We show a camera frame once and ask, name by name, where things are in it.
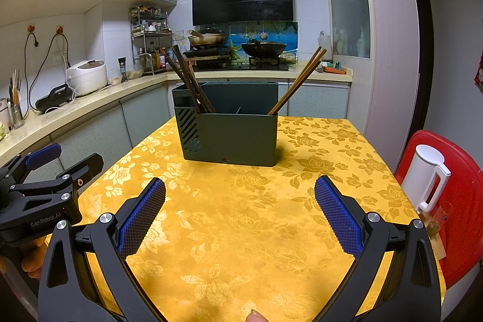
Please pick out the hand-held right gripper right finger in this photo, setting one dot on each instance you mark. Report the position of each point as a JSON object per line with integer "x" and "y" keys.
{"x": 337, "y": 216}

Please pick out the black handheld appliance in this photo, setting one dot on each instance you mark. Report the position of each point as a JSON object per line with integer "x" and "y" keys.
{"x": 53, "y": 99}

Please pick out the small food bowl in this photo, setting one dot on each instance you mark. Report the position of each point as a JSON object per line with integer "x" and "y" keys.
{"x": 134, "y": 74}

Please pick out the black wok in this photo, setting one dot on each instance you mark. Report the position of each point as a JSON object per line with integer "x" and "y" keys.
{"x": 264, "y": 49}

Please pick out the pale green base cabinets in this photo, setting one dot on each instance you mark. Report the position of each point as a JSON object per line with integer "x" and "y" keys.
{"x": 320, "y": 99}

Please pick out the white plastic bottle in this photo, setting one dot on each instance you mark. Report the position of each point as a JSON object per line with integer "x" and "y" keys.
{"x": 324, "y": 46}

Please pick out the red plastic chair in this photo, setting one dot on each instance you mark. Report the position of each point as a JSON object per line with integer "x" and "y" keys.
{"x": 464, "y": 193}

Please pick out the black gas stove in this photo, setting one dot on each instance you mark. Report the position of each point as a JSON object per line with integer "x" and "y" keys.
{"x": 205, "y": 53}

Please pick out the black chopstick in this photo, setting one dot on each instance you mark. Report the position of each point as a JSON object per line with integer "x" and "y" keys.
{"x": 170, "y": 62}

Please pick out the orange green sponge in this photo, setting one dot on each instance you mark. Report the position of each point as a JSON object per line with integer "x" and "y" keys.
{"x": 334, "y": 69}

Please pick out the red hanging decoration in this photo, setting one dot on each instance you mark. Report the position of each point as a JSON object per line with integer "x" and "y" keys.
{"x": 479, "y": 75}

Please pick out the blue printed backsplash panel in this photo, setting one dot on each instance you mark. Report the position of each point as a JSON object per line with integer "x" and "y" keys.
{"x": 241, "y": 33}

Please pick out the tan frying pan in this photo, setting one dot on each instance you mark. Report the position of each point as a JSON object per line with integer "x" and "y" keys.
{"x": 207, "y": 39}

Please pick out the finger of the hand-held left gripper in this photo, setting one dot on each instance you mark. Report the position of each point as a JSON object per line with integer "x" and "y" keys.
{"x": 86, "y": 171}
{"x": 43, "y": 154}

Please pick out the person's left hand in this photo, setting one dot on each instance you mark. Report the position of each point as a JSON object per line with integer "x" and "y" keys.
{"x": 36, "y": 258}

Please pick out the beige kitchen countertop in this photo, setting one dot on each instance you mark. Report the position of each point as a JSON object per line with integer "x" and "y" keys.
{"x": 113, "y": 92}

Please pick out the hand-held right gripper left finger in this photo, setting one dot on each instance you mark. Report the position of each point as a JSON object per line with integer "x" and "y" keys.
{"x": 141, "y": 216}

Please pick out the metal spice rack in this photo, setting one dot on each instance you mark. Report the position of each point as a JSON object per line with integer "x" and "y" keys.
{"x": 151, "y": 31}

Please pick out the steel utensil cup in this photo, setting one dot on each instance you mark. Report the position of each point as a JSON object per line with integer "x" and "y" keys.
{"x": 17, "y": 117}

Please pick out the yellow floral tablecloth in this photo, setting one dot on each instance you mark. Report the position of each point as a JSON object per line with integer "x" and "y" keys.
{"x": 245, "y": 231}

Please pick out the brown wooden chopstick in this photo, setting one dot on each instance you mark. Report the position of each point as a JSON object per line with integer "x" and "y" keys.
{"x": 295, "y": 80}

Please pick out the bundle of wooden utensils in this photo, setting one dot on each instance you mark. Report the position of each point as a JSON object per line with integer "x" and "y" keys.
{"x": 15, "y": 88}

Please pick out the green utensil holder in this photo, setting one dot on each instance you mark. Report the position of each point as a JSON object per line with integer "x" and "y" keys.
{"x": 237, "y": 137}

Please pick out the white electric kettle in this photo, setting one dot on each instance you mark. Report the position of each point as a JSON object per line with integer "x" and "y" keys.
{"x": 420, "y": 175}

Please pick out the light wooden chopstick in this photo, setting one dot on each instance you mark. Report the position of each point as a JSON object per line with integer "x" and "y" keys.
{"x": 317, "y": 60}

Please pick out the white rice cooker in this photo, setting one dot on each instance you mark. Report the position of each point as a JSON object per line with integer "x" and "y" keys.
{"x": 86, "y": 78}

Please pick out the person's right hand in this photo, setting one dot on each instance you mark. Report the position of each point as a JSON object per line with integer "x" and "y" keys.
{"x": 256, "y": 317}

